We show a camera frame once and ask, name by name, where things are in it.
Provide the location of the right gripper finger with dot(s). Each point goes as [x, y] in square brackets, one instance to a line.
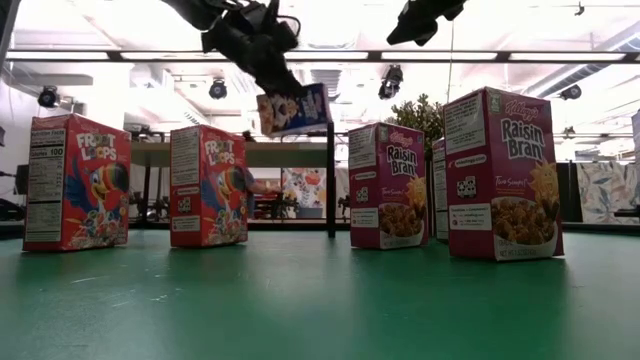
[415, 32]

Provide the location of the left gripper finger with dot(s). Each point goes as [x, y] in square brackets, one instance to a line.
[282, 84]

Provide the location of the Frosted Flakes cereal box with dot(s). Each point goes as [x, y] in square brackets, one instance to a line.
[300, 115]

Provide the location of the Froot Loops cereal box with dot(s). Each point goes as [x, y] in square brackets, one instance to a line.
[220, 200]
[95, 200]

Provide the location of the Raisin Bran cereal box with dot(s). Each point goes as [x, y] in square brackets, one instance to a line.
[440, 200]
[520, 175]
[395, 200]

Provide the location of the small black robot arm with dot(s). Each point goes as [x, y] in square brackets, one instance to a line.
[160, 207]
[275, 207]
[343, 207]

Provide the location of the LED light bar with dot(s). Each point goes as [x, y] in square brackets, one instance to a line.
[374, 55]

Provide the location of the black spotlight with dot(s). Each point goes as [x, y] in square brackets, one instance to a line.
[571, 92]
[48, 96]
[218, 89]
[391, 81]

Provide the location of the artificial plant in striped pot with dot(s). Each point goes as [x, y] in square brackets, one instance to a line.
[420, 112]

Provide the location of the colourful flower-patterned cloth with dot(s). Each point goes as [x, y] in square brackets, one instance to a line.
[305, 187]

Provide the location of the person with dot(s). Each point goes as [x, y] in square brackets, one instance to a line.
[260, 188]

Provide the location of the white draped cloth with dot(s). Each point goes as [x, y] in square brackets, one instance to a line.
[154, 182]
[342, 180]

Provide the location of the black room divider panel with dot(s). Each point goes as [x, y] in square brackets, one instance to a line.
[22, 180]
[570, 192]

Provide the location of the wooden shelf with black frame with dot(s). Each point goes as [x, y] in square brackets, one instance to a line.
[290, 155]

